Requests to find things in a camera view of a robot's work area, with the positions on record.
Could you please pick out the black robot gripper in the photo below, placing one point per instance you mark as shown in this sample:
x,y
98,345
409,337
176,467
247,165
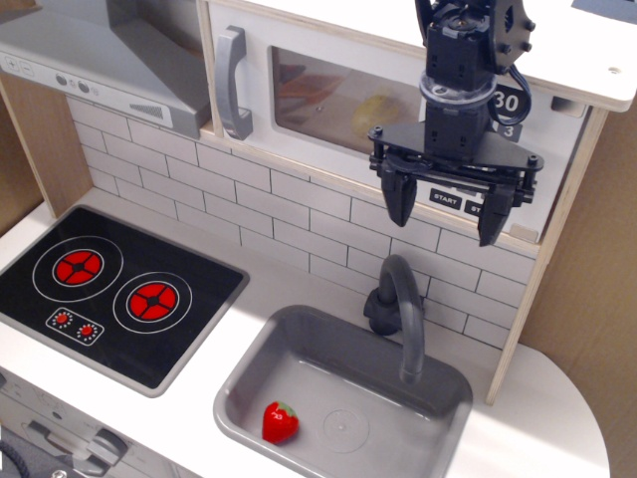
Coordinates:
x,y
453,146

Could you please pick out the white toy microwave door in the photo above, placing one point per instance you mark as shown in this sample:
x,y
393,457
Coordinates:
x,y
303,82

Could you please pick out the grey microwave door handle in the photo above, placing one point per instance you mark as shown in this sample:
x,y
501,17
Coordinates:
x,y
230,50

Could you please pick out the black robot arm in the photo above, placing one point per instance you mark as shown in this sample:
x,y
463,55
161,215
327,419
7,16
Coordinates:
x,y
469,82

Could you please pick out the white wooden microwave cabinet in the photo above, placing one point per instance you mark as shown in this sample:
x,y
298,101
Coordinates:
x,y
581,69

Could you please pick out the yellow toy potato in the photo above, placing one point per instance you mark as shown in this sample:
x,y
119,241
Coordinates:
x,y
377,109

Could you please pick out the dark grey toy faucet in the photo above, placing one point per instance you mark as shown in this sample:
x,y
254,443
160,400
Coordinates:
x,y
395,306

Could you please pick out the grey toy sink basin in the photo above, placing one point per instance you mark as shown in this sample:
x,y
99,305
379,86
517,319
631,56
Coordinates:
x,y
357,417

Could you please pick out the red toy strawberry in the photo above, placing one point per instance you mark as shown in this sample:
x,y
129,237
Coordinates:
x,y
280,422

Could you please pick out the black toy induction stove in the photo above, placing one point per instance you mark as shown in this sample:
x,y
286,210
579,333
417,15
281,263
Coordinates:
x,y
118,299

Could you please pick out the grey toy range hood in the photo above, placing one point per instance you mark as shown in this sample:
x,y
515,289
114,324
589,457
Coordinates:
x,y
103,52

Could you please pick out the grey toy oven door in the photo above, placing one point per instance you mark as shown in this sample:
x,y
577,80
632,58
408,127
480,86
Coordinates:
x,y
63,431

